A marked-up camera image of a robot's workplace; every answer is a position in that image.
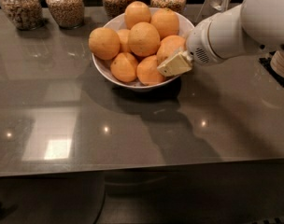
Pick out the large orange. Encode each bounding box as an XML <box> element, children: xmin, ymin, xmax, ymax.
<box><xmin>157</xmin><ymin>35</ymin><xmax>186</xmax><ymax>63</ymax></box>

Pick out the top back orange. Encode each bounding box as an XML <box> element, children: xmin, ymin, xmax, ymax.
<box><xmin>124</xmin><ymin>1</ymin><xmax>151</xmax><ymax>29</ymax></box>

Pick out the front left lower orange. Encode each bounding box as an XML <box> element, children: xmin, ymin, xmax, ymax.
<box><xmin>110</xmin><ymin>52</ymin><xmax>138</xmax><ymax>83</ymax></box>

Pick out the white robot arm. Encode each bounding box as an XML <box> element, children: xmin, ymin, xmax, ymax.
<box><xmin>158</xmin><ymin>0</ymin><xmax>284</xmax><ymax>77</ymax></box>

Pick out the small hidden middle orange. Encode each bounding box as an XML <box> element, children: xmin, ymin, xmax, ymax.
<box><xmin>117</xmin><ymin>29</ymin><xmax>131</xmax><ymax>52</ymax></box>

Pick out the white ceramic bowl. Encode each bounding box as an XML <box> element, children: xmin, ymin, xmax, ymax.
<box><xmin>92</xmin><ymin>7</ymin><xmax>193</xmax><ymax>91</ymax></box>

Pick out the front centre lower orange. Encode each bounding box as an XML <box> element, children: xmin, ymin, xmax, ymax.
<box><xmin>136</xmin><ymin>55</ymin><xmax>165</xmax><ymax>86</ymax></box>

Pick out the far left glass jar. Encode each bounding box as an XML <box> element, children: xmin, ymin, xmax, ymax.
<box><xmin>0</xmin><ymin>0</ymin><xmax>43</xmax><ymax>31</ymax></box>

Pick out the centre top orange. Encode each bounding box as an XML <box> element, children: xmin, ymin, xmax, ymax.
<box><xmin>128</xmin><ymin>22</ymin><xmax>161</xmax><ymax>57</ymax></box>

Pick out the back right orange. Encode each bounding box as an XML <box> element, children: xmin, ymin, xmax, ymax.
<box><xmin>150</xmin><ymin>8</ymin><xmax>179</xmax><ymax>39</ymax></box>

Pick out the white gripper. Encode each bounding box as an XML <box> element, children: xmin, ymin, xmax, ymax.
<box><xmin>157</xmin><ymin>19</ymin><xmax>223</xmax><ymax>77</ymax></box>

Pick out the white standing card holder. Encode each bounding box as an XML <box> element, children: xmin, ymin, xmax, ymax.
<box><xmin>195</xmin><ymin>0</ymin><xmax>231</xmax><ymax>23</ymax></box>

